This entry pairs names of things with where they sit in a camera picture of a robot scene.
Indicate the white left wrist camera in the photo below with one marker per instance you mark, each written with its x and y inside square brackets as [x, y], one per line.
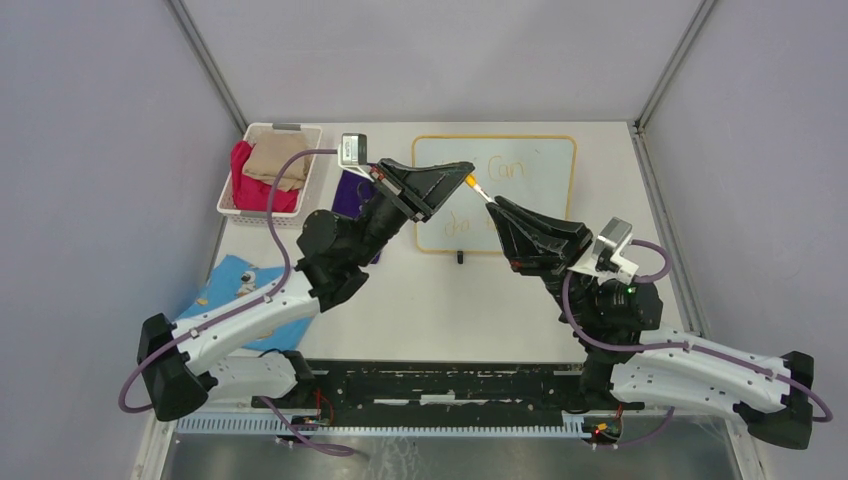
[352, 152]

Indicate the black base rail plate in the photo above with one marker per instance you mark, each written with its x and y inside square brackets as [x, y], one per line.
[404, 394]

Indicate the white toothed cable duct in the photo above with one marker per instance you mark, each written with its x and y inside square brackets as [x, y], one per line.
[269, 424]

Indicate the white marker pen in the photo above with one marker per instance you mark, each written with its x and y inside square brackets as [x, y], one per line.
[483, 194]

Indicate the purple towel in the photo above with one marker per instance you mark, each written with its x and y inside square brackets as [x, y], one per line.
[351, 195]

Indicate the blue cartoon cloth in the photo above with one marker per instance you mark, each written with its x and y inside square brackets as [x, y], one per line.
[234, 277]

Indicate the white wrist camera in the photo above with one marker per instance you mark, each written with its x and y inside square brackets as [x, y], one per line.
[352, 152]
[604, 259]

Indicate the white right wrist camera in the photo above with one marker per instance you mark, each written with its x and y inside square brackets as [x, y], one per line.
[604, 259]

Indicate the pink cloth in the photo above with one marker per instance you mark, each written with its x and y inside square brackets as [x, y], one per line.
[251, 194]

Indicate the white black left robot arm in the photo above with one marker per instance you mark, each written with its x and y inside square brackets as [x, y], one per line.
[181, 362]

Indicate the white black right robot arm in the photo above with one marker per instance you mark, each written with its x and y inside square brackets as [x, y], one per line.
[632, 357]

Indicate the yellow framed whiteboard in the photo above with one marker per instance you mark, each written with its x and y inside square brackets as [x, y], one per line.
[534, 171]

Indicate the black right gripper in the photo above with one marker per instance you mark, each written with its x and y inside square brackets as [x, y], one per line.
[536, 243]

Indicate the white plastic basket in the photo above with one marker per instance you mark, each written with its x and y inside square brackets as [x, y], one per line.
[308, 195]

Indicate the beige cloth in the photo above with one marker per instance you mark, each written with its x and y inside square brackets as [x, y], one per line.
[270, 153]

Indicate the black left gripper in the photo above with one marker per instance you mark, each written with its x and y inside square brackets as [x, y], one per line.
[419, 193]

